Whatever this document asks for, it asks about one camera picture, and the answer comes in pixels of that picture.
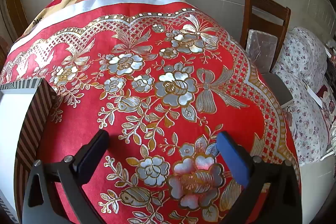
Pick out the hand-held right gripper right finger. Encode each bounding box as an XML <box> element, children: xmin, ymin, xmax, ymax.
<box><xmin>217</xmin><ymin>131</ymin><xmax>302</xmax><ymax>224</ymax></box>

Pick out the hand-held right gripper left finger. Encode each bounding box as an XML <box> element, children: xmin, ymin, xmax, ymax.
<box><xmin>22</xmin><ymin>130</ymin><xmax>109</xmax><ymax>224</ymax></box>

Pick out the red floral tablecloth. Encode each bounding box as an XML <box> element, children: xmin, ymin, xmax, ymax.
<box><xmin>0</xmin><ymin>1</ymin><xmax>301</xmax><ymax>224</ymax></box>

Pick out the floral bed cover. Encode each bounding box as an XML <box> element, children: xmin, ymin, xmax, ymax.
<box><xmin>272</xmin><ymin>27</ymin><xmax>336</xmax><ymax>167</ymax></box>

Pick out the printed pillow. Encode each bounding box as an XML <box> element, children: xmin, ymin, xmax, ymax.
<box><xmin>316</xmin><ymin>85</ymin><xmax>336</xmax><ymax>132</ymax></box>

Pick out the striped cardboard box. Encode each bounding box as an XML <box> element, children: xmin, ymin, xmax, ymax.
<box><xmin>0</xmin><ymin>78</ymin><xmax>57</xmax><ymax>224</ymax></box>

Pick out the brown wooden chair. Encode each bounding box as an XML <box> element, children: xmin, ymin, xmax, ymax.
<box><xmin>239</xmin><ymin>0</ymin><xmax>291</xmax><ymax>75</ymax></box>

